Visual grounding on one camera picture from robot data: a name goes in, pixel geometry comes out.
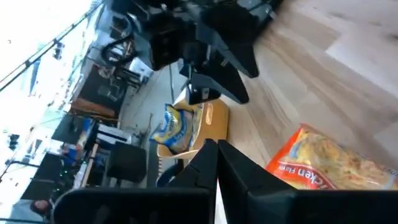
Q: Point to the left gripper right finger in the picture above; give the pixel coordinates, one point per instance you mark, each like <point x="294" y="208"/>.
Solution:
<point x="280" y="205"/>

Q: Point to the blue noodle packet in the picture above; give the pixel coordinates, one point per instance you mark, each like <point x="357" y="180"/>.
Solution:
<point x="174" y="127"/>

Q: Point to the black office chair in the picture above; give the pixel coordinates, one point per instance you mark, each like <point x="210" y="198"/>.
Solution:
<point x="127" y="161"/>

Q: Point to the orange chicken noodle packet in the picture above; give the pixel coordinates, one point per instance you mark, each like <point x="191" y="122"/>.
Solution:
<point x="326" y="161"/>

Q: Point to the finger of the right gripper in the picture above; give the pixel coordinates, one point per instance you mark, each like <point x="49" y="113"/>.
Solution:
<point x="224" y="81"/>
<point x="236" y="56"/>

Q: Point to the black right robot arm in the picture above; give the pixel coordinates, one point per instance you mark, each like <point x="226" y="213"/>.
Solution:
<point x="230" y="21"/>

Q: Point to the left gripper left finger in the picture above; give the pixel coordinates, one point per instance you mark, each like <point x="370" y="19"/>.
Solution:
<point x="140" y="205"/>

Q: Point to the yellow plastic bin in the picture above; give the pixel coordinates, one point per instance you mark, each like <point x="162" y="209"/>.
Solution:
<point x="214" y="124"/>

